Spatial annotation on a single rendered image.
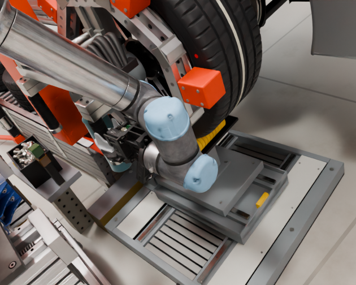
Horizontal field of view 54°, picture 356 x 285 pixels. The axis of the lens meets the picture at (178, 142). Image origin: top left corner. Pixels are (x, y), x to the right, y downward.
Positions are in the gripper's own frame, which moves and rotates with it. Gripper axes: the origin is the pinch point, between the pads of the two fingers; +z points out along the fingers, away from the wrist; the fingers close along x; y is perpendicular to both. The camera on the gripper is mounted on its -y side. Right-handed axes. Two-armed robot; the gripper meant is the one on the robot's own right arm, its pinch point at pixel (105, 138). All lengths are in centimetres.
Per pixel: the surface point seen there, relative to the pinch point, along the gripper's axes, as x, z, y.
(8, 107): -17, 162, -44
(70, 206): 6, 69, -65
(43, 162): 7, 49, -24
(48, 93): -12, 56, -6
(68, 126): -11, 55, -22
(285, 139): -91, 8, -83
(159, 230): -11, 28, -78
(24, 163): 11, 63, -27
